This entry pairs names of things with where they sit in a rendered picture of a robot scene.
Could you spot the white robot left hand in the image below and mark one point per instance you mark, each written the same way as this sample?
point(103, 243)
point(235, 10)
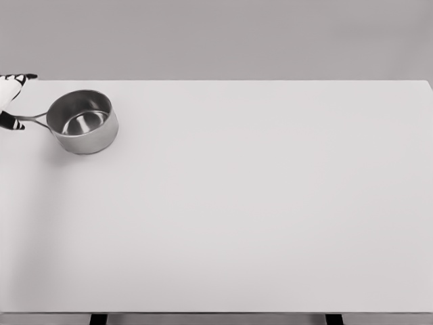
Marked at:
point(8, 89)

